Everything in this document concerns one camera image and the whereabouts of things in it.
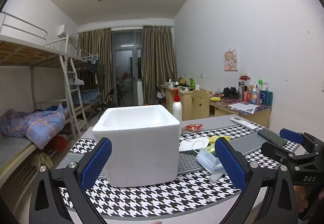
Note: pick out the white blue pump bottle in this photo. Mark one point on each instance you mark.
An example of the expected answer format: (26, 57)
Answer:
(253, 97)

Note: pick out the white cabinet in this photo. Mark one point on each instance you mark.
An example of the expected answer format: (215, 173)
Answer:
(140, 92)

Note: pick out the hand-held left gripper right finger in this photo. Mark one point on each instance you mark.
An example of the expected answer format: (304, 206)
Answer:
(231, 163)

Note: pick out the blue plaid quilt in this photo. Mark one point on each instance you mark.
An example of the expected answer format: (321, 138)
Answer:
(43, 125)

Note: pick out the white face mask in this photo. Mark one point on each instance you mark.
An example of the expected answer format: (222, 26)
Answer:
(188, 144)

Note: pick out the blue checked bedding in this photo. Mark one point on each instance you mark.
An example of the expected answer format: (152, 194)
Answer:
(89, 96)

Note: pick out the person's right hand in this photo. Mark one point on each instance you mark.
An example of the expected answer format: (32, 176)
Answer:
(300, 197)

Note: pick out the wooden chair with smiley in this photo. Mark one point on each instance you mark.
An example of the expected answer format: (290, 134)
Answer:
(200, 105)

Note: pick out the dark blue bottle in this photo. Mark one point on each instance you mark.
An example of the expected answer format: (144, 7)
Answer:
(263, 98)

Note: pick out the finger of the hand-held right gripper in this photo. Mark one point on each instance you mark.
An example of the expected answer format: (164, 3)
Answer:
(276, 153)
(291, 135)

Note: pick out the blue face mask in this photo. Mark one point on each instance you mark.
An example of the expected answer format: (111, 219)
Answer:
(206, 159)

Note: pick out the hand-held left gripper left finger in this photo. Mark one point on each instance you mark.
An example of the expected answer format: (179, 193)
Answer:
(96, 163)

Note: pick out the white remote control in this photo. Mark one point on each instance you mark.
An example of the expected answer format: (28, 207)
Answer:
(246, 123)

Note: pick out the white foam box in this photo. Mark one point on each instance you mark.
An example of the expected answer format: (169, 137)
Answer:
(141, 150)

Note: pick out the white bottle with green cap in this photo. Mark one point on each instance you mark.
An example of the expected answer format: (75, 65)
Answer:
(259, 90)

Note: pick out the printed paper sheets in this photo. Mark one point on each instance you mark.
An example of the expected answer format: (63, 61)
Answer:
(244, 107)

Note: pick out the white air conditioner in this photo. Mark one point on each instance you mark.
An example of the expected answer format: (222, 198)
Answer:
(63, 33)

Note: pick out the grey mattress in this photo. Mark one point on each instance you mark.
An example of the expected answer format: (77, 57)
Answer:
(12, 150)

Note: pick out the red tube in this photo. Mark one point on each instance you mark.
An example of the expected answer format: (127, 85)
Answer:
(247, 97)

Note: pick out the white tube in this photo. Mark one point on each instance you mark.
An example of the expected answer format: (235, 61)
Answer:
(216, 177)

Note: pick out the white metal bunk bed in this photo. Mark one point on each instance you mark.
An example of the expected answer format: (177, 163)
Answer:
(87, 106)
(30, 53)

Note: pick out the yellow sponge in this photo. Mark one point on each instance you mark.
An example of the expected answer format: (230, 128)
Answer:
(215, 139)

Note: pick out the dark hanging garment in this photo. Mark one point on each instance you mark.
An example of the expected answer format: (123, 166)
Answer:
(100, 73)

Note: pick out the black white houndstooth mat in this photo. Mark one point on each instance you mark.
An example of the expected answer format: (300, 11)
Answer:
(151, 201)

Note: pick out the white bottle with red pump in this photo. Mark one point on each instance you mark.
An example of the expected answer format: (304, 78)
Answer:
(177, 110)

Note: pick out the black folding chair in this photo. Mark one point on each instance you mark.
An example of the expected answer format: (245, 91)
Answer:
(160, 97)
(108, 100)

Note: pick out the black phone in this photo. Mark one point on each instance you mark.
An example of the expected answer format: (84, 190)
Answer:
(272, 136)

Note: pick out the yellow pouch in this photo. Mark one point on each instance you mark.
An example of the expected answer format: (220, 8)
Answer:
(215, 98)

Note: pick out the dark thermos flask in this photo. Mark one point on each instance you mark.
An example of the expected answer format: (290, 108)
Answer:
(240, 92)

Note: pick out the blue hanging garment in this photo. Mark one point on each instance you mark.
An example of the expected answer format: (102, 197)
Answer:
(92, 64)

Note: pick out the pink cartoon wall poster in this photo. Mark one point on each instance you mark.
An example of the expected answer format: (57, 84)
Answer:
(230, 60)

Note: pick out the light wooden desk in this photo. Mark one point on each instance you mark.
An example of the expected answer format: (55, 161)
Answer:
(186, 102)

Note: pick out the black headphones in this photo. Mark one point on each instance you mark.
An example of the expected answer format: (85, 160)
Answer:
(230, 92)

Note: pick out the glass balcony door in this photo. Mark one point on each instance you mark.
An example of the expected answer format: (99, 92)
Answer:
(126, 62)

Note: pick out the beige cloth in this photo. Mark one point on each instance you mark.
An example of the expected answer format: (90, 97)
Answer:
(41, 159)

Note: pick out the red bag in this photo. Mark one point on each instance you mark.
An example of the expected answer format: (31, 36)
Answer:
(59, 143)

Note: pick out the red snack packet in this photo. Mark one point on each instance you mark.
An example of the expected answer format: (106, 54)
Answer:
(193, 127)

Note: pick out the small kettle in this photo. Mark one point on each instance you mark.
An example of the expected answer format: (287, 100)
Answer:
(170, 84)

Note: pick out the teal blue bottle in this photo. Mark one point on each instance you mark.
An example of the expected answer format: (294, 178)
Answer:
(269, 98)

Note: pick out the brown curtain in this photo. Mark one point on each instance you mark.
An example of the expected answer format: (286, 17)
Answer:
(93, 47)
(158, 62)

